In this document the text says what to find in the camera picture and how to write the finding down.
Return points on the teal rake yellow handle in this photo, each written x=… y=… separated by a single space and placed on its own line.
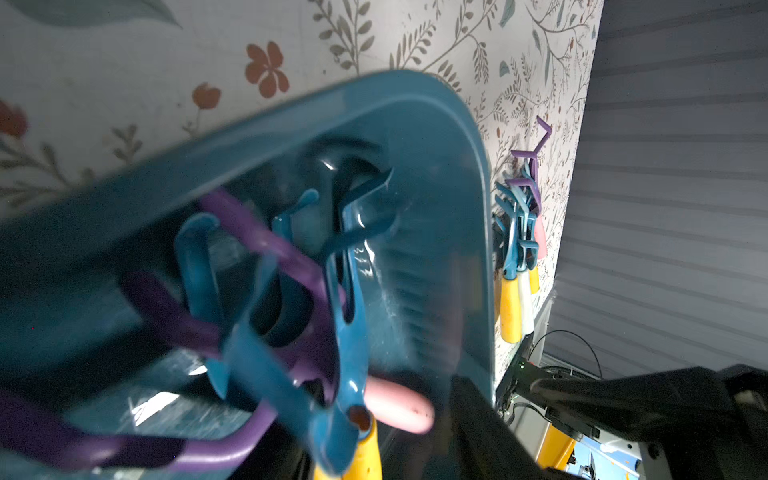
x=510 y=303
x=294 y=344
x=347 y=439

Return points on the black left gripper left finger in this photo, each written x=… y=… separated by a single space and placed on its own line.
x=468 y=441

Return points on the teal plastic storage box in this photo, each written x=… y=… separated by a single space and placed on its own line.
x=426 y=286

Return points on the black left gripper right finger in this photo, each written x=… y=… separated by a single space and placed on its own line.
x=664 y=405

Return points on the teal rake white handle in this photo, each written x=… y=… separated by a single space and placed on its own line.
x=527 y=257

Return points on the purple rake yellow handle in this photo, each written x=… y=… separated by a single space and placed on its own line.
x=73 y=345

